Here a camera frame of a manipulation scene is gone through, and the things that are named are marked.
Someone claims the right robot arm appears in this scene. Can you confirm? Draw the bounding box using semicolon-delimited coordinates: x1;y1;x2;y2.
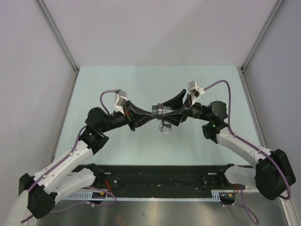
153;90;296;201

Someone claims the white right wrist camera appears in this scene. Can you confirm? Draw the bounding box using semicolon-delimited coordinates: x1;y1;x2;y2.
188;81;205;105

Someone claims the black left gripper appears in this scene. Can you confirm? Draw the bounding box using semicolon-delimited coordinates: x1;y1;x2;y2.
100;100;155;133

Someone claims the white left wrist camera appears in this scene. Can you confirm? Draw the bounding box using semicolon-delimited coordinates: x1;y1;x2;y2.
114;89;127;114

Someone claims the dark grey threaded ring nut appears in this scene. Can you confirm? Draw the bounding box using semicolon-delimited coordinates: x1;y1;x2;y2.
152;103;164;119

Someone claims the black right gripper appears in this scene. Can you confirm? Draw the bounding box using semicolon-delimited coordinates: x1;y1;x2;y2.
159;89;213;126

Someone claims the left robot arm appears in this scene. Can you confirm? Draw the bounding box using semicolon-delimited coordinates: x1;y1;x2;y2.
19;100;158;219

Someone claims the right aluminium frame post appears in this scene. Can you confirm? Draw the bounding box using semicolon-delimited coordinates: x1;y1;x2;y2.
240;0;286;73

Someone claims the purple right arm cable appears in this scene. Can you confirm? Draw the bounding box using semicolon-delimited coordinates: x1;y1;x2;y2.
204;80;292;200

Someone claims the white slotted cable duct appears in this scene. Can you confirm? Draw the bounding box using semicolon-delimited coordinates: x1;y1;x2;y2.
61;187;236;202

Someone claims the left aluminium frame post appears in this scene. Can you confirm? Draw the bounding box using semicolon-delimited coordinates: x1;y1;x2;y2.
34;0;79;75

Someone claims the aluminium frame post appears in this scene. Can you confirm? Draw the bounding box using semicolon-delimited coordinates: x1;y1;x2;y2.
240;0;286;73
34;0;79;75

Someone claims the clear elbow fitting with grey nut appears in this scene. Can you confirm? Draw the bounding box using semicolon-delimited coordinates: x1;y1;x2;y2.
158;104;174;134

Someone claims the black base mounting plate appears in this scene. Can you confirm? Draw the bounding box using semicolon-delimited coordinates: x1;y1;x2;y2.
73;163;243;204

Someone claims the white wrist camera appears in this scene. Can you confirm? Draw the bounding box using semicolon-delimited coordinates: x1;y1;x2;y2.
114;89;127;114
188;81;205;105

